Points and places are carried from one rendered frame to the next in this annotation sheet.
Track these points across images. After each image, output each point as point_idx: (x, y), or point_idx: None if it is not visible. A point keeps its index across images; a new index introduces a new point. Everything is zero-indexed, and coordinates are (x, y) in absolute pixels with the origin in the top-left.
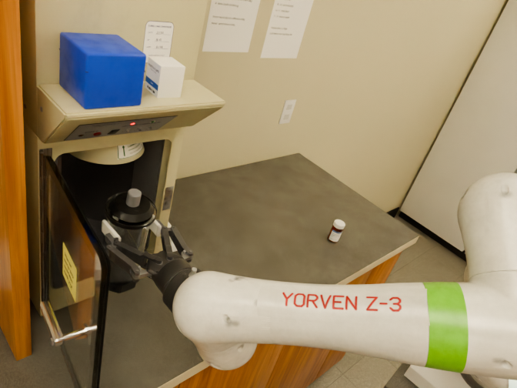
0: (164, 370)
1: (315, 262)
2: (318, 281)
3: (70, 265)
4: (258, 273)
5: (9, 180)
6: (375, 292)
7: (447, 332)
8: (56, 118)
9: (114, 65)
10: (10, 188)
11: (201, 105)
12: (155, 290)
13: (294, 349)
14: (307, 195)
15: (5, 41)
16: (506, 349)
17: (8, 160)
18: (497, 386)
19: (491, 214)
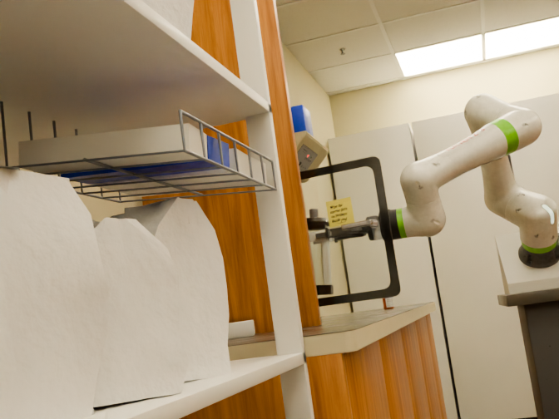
0: (396, 313)
1: (397, 308)
2: (412, 307)
3: (340, 204)
4: (374, 313)
5: (297, 166)
6: (472, 134)
7: (502, 125)
8: (297, 140)
9: (306, 112)
10: (298, 172)
11: (325, 147)
12: (333, 320)
13: (430, 400)
14: (337, 315)
15: (287, 94)
16: (521, 119)
17: (295, 154)
18: (545, 217)
19: (481, 103)
